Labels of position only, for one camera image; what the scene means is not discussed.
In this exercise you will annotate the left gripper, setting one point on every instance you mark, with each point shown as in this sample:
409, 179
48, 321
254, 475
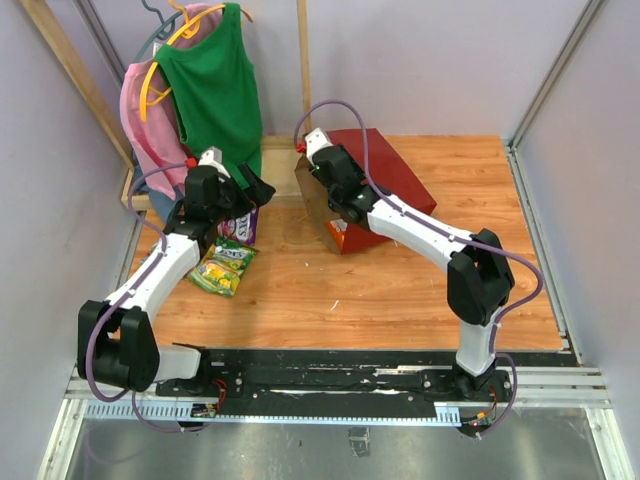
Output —
258, 191

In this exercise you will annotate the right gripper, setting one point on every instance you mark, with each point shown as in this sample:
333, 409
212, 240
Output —
354, 167

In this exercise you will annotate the red brown paper bag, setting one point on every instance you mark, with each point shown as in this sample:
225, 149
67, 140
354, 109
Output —
389, 170

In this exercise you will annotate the purple Fox's candy packet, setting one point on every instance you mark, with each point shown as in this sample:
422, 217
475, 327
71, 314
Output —
242, 229

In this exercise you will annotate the green Fox's candy packet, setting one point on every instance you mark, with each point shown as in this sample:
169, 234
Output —
221, 269

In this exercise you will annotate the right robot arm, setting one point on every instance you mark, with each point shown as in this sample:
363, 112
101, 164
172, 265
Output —
479, 279

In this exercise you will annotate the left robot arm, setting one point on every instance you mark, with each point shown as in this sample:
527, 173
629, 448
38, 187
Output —
117, 350

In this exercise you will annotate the orange snack packet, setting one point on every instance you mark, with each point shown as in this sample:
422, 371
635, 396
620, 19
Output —
337, 230

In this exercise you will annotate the blue grey cloth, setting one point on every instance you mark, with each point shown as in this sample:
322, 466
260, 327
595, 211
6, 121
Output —
155, 197

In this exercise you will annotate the pink shirt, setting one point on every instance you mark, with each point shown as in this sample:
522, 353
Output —
155, 141

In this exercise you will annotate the green tank top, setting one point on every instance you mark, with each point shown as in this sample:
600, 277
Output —
232, 125

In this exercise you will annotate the yellow clothes hanger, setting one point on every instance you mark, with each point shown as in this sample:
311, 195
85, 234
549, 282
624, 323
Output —
218, 59

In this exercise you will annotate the grey clothes hanger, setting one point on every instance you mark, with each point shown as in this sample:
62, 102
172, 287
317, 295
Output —
164, 28

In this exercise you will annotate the aluminium corner profile left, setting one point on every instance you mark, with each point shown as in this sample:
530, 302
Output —
96, 27

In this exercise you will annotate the aluminium corner profile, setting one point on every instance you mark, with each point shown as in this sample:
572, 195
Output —
577, 35
96, 27

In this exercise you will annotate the aluminium corner profile right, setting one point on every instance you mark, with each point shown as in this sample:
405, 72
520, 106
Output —
577, 35

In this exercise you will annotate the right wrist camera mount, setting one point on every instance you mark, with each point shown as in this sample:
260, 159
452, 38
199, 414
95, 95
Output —
313, 142

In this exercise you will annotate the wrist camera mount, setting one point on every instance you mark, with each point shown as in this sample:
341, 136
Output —
211, 156
313, 142

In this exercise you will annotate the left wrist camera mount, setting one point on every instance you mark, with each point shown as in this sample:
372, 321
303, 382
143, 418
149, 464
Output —
211, 156

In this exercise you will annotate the wooden rack frame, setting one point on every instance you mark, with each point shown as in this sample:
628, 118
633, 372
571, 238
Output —
278, 151

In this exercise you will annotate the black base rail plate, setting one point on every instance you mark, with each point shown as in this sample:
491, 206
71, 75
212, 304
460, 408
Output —
336, 383

